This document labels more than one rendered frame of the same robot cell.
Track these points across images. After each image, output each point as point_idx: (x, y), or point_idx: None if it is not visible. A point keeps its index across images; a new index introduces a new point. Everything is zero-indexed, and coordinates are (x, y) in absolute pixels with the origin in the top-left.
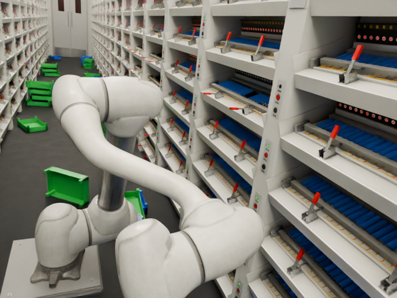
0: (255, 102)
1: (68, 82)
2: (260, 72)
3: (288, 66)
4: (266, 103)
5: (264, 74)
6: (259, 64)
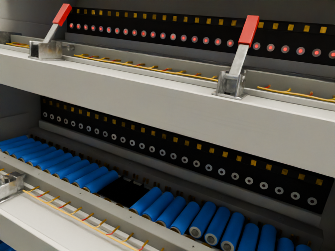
0: (185, 237)
1: None
2: (284, 145)
3: None
4: (216, 235)
5: (323, 160)
6: (292, 112)
